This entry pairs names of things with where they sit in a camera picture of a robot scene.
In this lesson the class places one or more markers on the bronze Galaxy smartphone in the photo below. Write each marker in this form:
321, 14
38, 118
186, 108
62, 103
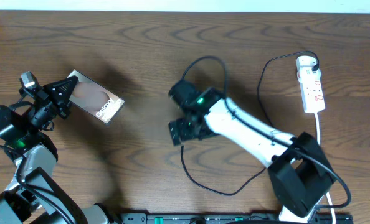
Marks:
95, 99

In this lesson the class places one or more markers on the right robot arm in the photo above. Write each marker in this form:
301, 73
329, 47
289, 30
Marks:
298, 169

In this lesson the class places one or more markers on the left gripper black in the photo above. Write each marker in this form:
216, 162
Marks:
50, 97

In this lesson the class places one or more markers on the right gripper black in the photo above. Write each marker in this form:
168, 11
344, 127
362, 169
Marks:
179, 125

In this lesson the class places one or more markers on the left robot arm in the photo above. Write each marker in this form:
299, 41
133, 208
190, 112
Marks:
22, 128

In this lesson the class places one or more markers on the white charger adapter plug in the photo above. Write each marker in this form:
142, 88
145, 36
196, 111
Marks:
305, 61

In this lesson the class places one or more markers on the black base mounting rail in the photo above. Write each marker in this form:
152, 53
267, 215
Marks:
142, 218

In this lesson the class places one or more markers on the white power strip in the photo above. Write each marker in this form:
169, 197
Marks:
311, 90

